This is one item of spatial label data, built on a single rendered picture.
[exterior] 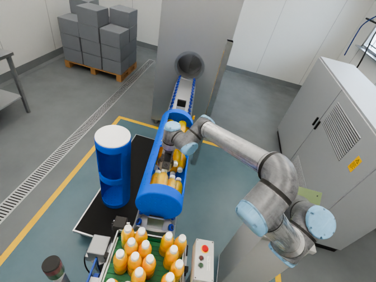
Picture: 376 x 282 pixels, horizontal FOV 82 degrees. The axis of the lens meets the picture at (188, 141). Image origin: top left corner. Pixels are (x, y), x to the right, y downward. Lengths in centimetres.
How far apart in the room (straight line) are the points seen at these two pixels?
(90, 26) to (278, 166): 427
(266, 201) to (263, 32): 546
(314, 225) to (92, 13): 430
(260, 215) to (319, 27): 568
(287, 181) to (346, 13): 569
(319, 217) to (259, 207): 61
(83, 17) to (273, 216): 442
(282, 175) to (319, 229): 60
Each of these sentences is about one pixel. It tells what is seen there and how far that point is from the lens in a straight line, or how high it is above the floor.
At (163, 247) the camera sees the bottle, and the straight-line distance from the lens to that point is 134.
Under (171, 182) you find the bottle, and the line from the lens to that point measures 140.
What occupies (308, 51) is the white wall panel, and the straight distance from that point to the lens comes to 627.
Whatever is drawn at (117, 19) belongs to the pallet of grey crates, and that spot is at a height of 102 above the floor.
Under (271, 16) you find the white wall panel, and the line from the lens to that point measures 593.
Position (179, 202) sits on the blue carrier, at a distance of 131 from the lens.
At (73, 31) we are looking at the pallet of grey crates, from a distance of 490.
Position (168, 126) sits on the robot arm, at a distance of 118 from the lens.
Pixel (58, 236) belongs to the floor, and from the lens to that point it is 259.
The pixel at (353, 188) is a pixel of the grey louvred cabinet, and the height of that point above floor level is 102.
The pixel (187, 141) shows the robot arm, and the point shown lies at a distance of 113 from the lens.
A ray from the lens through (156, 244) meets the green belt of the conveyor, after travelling 148.
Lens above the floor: 227
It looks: 41 degrees down
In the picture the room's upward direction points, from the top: 14 degrees clockwise
